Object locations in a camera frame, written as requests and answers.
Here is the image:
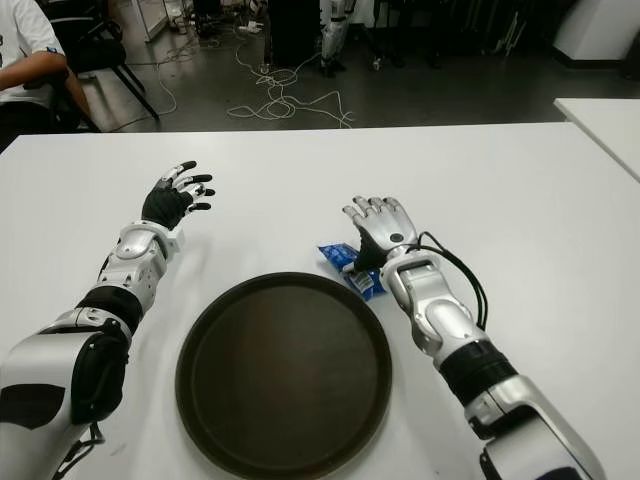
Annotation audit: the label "tangled white floor cable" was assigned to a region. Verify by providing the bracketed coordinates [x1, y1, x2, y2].
[154, 29, 355, 129]

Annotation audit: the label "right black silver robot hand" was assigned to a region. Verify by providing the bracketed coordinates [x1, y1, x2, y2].
[341, 195, 420, 274]

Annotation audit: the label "black cabinet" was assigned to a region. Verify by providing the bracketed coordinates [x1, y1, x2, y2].
[268, 0, 326, 70]

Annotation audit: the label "round dark brown tray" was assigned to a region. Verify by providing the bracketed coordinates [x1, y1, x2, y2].
[174, 271, 394, 480]

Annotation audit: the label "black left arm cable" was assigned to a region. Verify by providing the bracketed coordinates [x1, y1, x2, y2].
[52, 419, 107, 480]

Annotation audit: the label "white panel board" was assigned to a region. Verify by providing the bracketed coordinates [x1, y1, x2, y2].
[143, 0, 169, 44]

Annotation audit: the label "white side table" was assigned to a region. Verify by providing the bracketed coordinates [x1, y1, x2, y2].
[553, 97, 640, 182]

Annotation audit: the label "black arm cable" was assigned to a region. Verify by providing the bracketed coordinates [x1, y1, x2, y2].
[52, 419, 107, 480]
[414, 230, 490, 331]

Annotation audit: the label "white counter with black base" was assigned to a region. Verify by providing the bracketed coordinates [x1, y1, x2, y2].
[552, 0, 640, 69]

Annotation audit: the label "seated person in white t-shirt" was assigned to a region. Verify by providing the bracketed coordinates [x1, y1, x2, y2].
[0, 0, 69, 151]

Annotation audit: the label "folded metal frame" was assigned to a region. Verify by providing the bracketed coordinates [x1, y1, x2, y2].
[492, 4, 526, 56]

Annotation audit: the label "standing humanoid robot legs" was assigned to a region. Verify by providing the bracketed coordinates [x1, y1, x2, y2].
[318, 0, 356, 77]

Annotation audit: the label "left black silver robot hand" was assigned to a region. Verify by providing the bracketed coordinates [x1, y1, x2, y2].
[141, 160, 217, 234]

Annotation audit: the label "blue Oreo cookie packet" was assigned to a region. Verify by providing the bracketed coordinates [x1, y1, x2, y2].
[316, 242, 391, 303]

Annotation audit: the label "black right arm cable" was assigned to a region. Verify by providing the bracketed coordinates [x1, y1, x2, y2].
[414, 230, 490, 331]

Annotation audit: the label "black chair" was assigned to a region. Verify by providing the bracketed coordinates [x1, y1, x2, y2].
[49, 0, 161, 132]

